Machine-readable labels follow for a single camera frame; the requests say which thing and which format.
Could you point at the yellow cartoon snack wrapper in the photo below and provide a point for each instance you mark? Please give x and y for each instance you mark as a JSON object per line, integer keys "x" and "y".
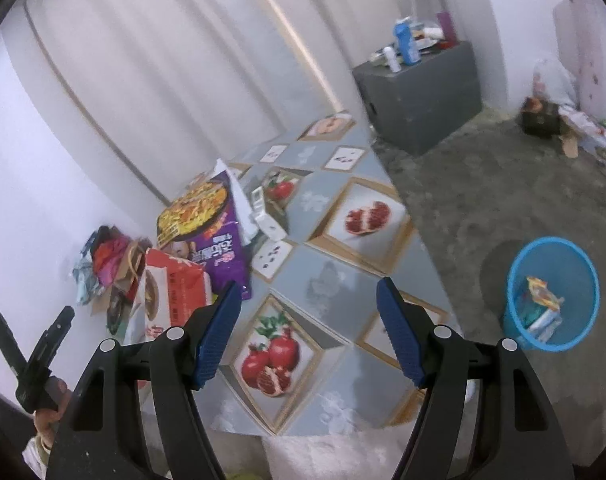
{"x": 541, "y": 295}

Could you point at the white small carton box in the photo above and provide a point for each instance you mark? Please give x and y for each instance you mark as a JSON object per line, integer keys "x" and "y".
{"x": 268, "y": 216}

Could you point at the blue white bottle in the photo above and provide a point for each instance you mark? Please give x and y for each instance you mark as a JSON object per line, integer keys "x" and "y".
{"x": 405, "y": 40}

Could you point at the red snack bag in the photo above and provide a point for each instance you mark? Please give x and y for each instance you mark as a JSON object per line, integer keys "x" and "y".
{"x": 170, "y": 289}

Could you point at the pomegranate pattern tablecloth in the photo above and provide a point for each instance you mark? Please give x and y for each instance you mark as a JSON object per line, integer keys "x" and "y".
{"x": 309, "y": 354}

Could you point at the white small bottle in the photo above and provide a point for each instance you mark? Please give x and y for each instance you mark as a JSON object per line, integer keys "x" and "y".
{"x": 391, "y": 59}

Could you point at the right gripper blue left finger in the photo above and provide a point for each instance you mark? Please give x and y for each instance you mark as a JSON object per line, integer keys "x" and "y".
{"x": 101, "y": 435}

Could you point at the magenta box on cabinet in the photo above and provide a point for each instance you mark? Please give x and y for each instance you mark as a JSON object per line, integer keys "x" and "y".
{"x": 448, "y": 27}

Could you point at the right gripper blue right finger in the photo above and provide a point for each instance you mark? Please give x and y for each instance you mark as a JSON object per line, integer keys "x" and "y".
{"x": 517, "y": 434}

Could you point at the purple instant noodle bag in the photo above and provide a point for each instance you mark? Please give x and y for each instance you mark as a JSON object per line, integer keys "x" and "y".
{"x": 202, "y": 227}

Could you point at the pink white board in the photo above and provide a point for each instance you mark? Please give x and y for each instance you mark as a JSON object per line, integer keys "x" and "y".
{"x": 581, "y": 38}

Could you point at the teal green cloth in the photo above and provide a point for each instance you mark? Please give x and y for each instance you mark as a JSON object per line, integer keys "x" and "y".
{"x": 528, "y": 311}

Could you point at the grey cabinet box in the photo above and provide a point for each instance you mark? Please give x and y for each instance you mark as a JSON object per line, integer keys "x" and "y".
{"x": 421, "y": 105}

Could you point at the colourful clothes pile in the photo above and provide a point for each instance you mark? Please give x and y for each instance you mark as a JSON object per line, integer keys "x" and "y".
{"x": 107, "y": 274}

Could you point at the person's left hand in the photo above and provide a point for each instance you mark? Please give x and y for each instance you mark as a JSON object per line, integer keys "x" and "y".
{"x": 46, "y": 420}

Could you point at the white curtain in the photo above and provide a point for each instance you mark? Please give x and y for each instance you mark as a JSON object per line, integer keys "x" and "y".
{"x": 160, "y": 89}

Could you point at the blue white paper packet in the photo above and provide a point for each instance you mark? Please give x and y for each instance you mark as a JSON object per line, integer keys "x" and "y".
{"x": 545, "y": 325}

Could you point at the white tissue paper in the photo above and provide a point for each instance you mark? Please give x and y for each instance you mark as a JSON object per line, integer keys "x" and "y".
{"x": 247, "y": 227}

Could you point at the trash pile by wall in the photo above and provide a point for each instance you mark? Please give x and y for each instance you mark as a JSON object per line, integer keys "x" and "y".
{"x": 552, "y": 112}

